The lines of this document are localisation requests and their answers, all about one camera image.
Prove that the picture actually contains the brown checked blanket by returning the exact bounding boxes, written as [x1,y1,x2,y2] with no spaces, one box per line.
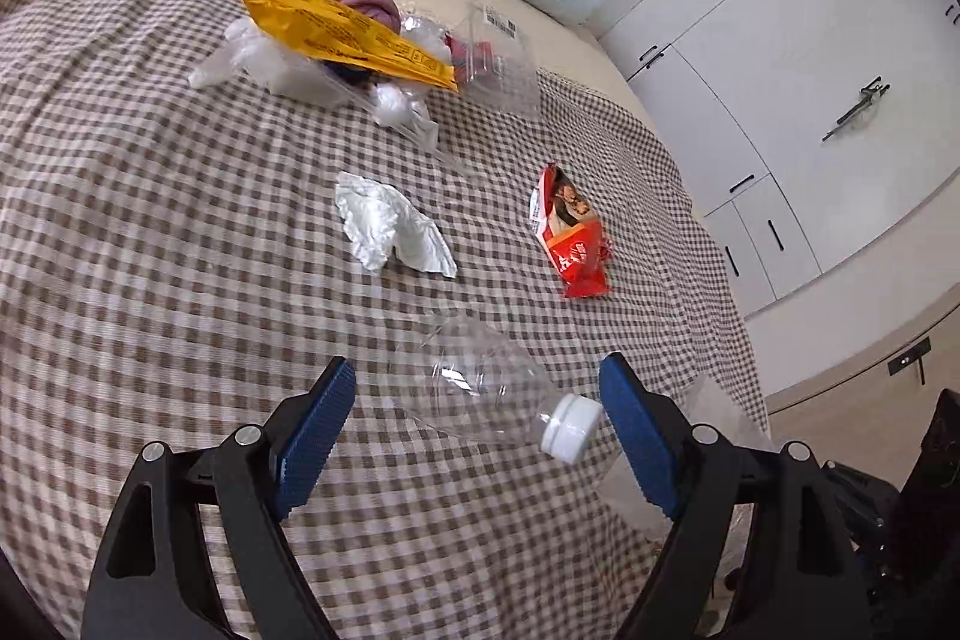
[0,0,773,640]

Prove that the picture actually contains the red orange snack packet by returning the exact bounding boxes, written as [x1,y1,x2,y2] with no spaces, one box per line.
[531,162,616,300]

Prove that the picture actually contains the white tissue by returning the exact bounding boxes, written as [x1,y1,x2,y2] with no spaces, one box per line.
[334,171,458,277]

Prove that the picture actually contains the yellow snack bag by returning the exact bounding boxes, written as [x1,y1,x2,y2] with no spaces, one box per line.
[238,0,462,94]

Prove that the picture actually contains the white wardrobe drawer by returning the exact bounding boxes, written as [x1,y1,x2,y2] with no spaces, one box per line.
[731,175,822,304]
[701,201,781,315]

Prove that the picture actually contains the white wardrobe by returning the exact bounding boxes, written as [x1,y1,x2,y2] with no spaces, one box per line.
[600,0,960,319]

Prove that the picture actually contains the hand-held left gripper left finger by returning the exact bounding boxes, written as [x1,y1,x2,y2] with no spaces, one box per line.
[80,356,357,640]

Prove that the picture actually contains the white tissue ball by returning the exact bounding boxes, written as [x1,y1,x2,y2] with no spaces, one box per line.
[373,83,432,130]

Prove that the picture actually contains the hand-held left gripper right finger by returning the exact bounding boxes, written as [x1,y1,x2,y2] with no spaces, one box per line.
[598,351,875,640]

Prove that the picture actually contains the purple cloth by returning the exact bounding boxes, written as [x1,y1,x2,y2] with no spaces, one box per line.
[311,0,406,30]

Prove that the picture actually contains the clear plastic clamshell container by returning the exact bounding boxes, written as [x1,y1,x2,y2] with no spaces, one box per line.
[405,0,545,124]

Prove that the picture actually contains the white plastic bag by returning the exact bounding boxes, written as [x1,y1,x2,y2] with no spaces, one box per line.
[187,17,353,105]

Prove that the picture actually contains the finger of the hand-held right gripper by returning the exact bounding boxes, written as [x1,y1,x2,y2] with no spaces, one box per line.
[896,389,960,536]

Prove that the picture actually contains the clear bottle white cap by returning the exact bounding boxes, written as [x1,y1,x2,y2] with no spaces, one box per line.
[386,314,605,461]

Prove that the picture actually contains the black floor socket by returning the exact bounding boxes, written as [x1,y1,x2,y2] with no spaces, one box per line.
[887,336,933,386]

